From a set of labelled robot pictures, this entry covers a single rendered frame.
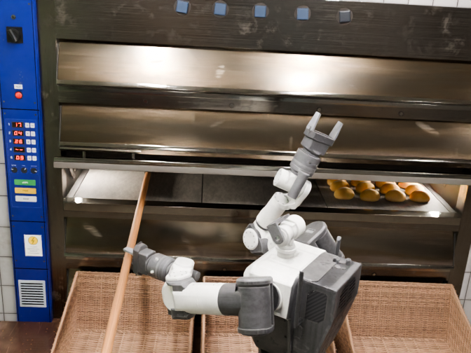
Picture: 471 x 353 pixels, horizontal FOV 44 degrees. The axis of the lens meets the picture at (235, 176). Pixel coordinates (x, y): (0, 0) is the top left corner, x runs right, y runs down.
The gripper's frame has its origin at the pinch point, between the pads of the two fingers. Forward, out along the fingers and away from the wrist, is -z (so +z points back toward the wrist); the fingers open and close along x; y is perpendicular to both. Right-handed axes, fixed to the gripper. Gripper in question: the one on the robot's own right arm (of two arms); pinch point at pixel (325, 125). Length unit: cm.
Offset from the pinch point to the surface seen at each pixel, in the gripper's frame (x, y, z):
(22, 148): 64, 88, 70
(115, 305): 48, -9, 75
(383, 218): -78, 22, 32
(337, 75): -30, 42, -15
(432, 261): -106, 7, 40
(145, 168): 25, 55, 52
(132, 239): 30, 31, 73
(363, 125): -51, 35, -2
